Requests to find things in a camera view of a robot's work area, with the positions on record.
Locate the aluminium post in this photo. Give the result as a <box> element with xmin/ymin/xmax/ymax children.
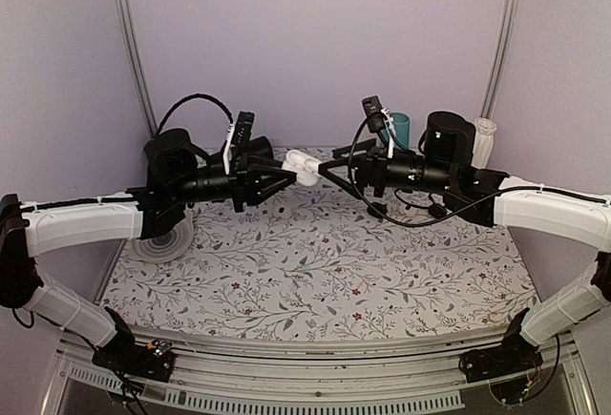
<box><xmin>480</xmin><ymin>0</ymin><xmax>519</xmax><ymax>119</ymax></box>
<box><xmin>115</xmin><ymin>0</ymin><xmax>158</xmax><ymax>136</ymax></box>

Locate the aluminium front rail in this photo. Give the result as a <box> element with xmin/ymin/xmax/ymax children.
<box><xmin>41</xmin><ymin>327</ymin><xmax>598</xmax><ymax>414</ymax></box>

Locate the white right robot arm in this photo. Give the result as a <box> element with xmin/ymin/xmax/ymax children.
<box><xmin>318</xmin><ymin>111</ymin><xmax>610</xmax><ymax>373</ymax></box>

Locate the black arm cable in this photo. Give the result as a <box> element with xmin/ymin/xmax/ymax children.
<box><xmin>155</xmin><ymin>93</ymin><xmax>238</xmax><ymax>137</ymax></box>
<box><xmin>348</xmin><ymin>116</ymin><xmax>526</xmax><ymax>229</ymax></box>

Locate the teal vase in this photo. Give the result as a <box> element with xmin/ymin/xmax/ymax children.
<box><xmin>382</xmin><ymin>113</ymin><xmax>411</xmax><ymax>150</ymax></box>

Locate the floral table mat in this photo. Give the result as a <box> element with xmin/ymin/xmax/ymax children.
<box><xmin>101</xmin><ymin>181</ymin><xmax>537</xmax><ymax>342</ymax></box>

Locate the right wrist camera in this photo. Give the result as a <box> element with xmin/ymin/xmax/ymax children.
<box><xmin>362</xmin><ymin>95</ymin><xmax>391</xmax><ymax>134</ymax></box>

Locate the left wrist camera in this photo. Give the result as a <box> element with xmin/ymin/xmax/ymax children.
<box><xmin>232</xmin><ymin>112</ymin><xmax>255</xmax><ymax>151</ymax></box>

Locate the white ribbed vase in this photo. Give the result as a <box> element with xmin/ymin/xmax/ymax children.
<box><xmin>472</xmin><ymin>117</ymin><xmax>497</xmax><ymax>169</ymax></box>

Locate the black cylinder speaker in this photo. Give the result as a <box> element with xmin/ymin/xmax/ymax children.
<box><xmin>248</xmin><ymin>136</ymin><xmax>274</xmax><ymax>159</ymax></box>

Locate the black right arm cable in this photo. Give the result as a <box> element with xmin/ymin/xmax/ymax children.
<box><xmin>348</xmin><ymin>116</ymin><xmax>526</xmax><ymax>229</ymax></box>

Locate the small black round object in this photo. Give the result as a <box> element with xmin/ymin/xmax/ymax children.
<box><xmin>368</xmin><ymin>203</ymin><xmax>387</xmax><ymax>218</ymax></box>

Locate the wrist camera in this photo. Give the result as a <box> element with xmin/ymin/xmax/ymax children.
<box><xmin>362</xmin><ymin>95</ymin><xmax>391</xmax><ymax>134</ymax></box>
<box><xmin>232</xmin><ymin>112</ymin><xmax>255</xmax><ymax>151</ymax></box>

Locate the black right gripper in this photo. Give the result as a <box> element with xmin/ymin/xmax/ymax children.
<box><xmin>319</xmin><ymin>137</ymin><xmax>455</xmax><ymax>199</ymax></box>

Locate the grey spiral pattern plate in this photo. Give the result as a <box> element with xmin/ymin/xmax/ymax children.
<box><xmin>126</xmin><ymin>209</ymin><xmax>194</xmax><ymax>264</ymax></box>

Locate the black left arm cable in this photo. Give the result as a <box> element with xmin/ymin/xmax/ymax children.
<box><xmin>155</xmin><ymin>93</ymin><xmax>238</xmax><ymax>137</ymax></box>

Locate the left aluminium post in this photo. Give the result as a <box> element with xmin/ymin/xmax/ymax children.
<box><xmin>115</xmin><ymin>0</ymin><xmax>158</xmax><ymax>136</ymax></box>

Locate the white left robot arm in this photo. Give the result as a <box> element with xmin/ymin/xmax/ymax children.
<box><xmin>1</xmin><ymin>112</ymin><xmax>297</xmax><ymax>371</ymax></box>

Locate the small beige earbuds case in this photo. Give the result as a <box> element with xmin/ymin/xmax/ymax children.
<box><xmin>272</xmin><ymin>204</ymin><xmax>292</xmax><ymax>219</ymax></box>

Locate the white earbuds charging case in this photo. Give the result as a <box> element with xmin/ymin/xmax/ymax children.
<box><xmin>282</xmin><ymin>150</ymin><xmax>322</xmax><ymax>187</ymax></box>

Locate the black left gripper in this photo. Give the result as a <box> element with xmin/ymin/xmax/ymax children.
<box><xmin>170</xmin><ymin>152</ymin><xmax>296</xmax><ymax>212</ymax></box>

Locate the right aluminium post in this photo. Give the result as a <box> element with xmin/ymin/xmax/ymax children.
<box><xmin>480</xmin><ymin>0</ymin><xmax>519</xmax><ymax>119</ymax></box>

